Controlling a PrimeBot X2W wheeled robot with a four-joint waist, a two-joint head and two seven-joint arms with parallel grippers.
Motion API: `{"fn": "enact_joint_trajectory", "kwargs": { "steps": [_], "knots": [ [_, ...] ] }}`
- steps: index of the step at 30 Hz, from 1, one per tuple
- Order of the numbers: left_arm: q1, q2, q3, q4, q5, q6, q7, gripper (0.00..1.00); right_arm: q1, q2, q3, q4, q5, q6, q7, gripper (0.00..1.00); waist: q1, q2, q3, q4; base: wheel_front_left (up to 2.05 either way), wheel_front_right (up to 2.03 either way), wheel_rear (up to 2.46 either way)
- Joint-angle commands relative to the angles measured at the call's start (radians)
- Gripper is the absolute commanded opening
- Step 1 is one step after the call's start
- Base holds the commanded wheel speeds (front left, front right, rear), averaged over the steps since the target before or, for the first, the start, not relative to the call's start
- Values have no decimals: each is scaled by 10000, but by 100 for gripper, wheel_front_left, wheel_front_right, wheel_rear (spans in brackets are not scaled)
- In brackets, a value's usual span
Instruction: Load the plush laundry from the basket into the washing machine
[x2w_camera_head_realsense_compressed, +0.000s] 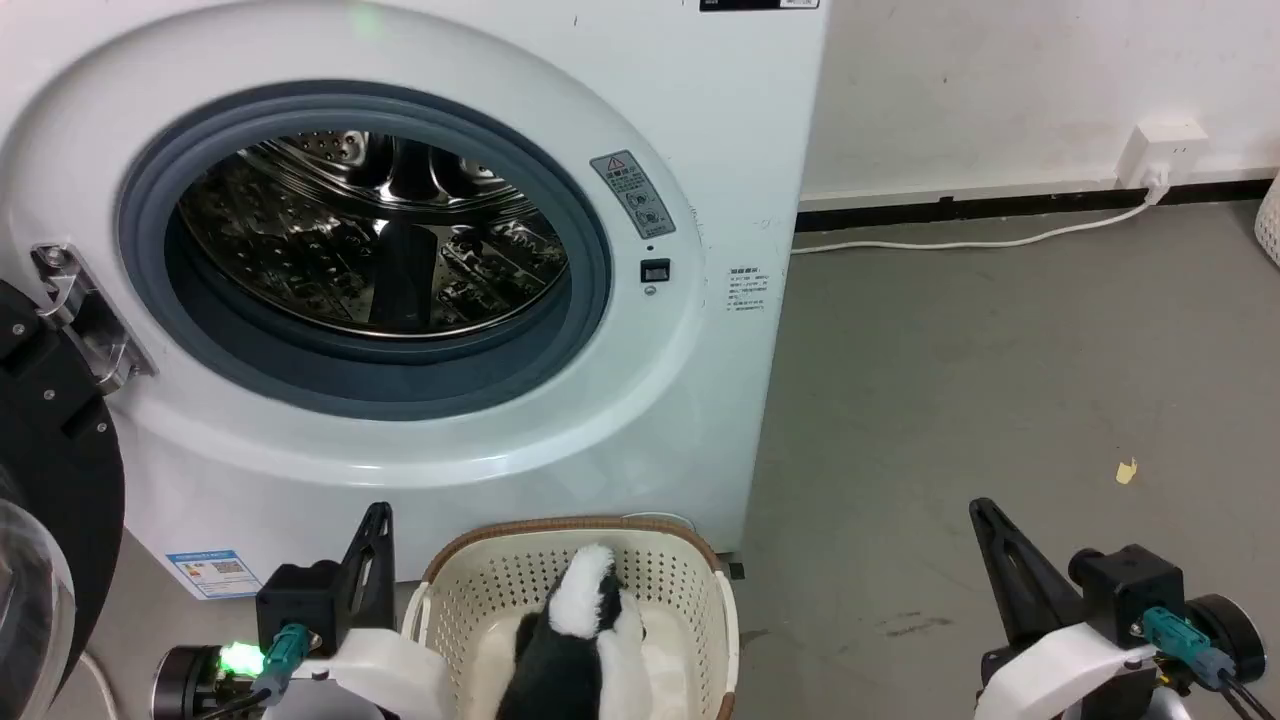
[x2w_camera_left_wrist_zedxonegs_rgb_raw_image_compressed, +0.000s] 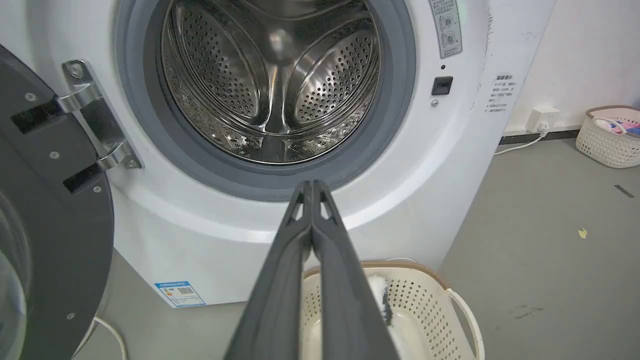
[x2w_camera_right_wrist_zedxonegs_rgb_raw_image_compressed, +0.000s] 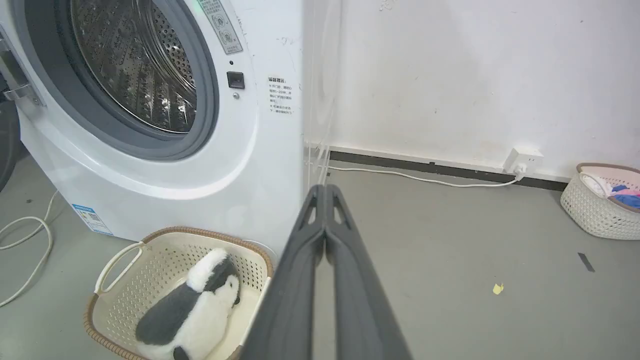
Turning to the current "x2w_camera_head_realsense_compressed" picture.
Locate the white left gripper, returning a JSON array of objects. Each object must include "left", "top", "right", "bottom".
[{"left": 262, "top": 502, "right": 457, "bottom": 720}]

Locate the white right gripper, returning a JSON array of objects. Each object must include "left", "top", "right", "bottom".
[{"left": 967, "top": 497, "right": 1158, "bottom": 720}]

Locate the white front-load washing machine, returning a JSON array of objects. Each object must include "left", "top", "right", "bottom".
[{"left": 0, "top": 0, "right": 830, "bottom": 602}]

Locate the black round washing machine door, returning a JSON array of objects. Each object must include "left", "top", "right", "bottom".
[{"left": 0, "top": 279, "right": 127, "bottom": 720}]

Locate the black and white plush toy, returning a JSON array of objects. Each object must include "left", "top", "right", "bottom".
[{"left": 496, "top": 543, "right": 657, "bottom": 720}]

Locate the cream plastic laundry basket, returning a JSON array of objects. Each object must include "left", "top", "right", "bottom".
[{"left": 404, "top": 515, "right": 742, "bottom": 720}]

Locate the metal door hinge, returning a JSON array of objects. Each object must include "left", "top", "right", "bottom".
[{"left": 30, "top": 243, "right": 157, "bottom": 395}]

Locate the white perforated basket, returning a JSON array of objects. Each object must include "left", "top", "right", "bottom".
[{"left": 1254, "top": 170, "right": 1280, "bottom": 269}]

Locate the left arm teal plug cable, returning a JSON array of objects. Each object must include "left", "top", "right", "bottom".
[{"left": 200, "top": 622, "right": 312, "bottom": 720}]

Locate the arm teal plug cable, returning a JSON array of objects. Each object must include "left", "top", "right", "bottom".
[
  {"left": 1139, "top": 606, "right": 1280, "bottom": 720},
  {"left": 200, "top": 622, "right": 312, "bottom": 720}
]

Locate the right arm teal plug cable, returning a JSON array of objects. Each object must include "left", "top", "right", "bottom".
[{"left": 1139, "top": 606, "right": 1280, "bottom": 720}]

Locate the white thin floor cable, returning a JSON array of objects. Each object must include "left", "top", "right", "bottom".
[{"left": 78, "top": 650, "right": 122, "bottom": 720}]

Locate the white power cable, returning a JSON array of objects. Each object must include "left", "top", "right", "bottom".
[{"left": 790, "top": 172, "right": 1172, "bottom": 257}]

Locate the white wall socket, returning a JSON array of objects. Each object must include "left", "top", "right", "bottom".
[{"left": 1116, "top": 121, "right": 1209, "bottom": 192}]

